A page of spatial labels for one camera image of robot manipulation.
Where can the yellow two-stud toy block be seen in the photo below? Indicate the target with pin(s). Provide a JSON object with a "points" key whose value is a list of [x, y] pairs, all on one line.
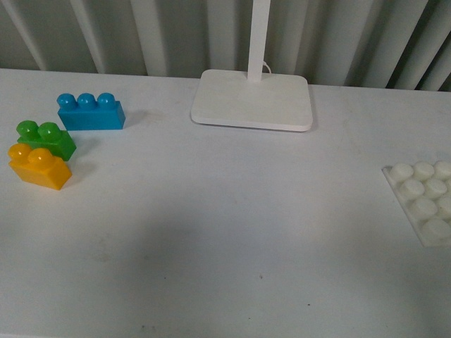
{"points": [[38, 166]]}

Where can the white studded base plate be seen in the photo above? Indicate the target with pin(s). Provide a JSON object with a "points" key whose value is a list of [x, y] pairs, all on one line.
{"points": [[423, 191]]}

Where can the blue three-stud toy block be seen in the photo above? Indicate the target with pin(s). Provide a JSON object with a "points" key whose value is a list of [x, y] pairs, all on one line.
{"points": [[88, 113]]}

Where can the green two-stud toy block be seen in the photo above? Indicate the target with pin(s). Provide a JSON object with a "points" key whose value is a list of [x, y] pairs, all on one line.
{"points": [[49, 136]]}

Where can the white lamp stand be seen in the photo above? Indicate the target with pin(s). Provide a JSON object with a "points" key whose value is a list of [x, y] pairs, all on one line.
{"points": [[253, 99]]}

